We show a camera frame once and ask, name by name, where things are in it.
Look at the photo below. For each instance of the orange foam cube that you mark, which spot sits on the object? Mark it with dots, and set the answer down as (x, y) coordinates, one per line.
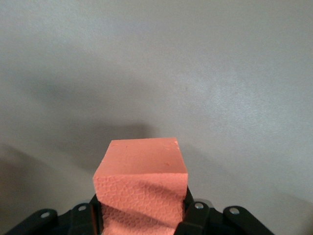
(141, 166)

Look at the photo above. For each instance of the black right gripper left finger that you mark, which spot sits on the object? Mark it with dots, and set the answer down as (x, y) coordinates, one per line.
(61, 224)

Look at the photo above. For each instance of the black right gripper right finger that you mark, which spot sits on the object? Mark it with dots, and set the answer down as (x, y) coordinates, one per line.
(199, 216)

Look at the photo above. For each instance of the brown paper table cover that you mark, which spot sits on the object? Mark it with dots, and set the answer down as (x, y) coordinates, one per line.
(195, 73)

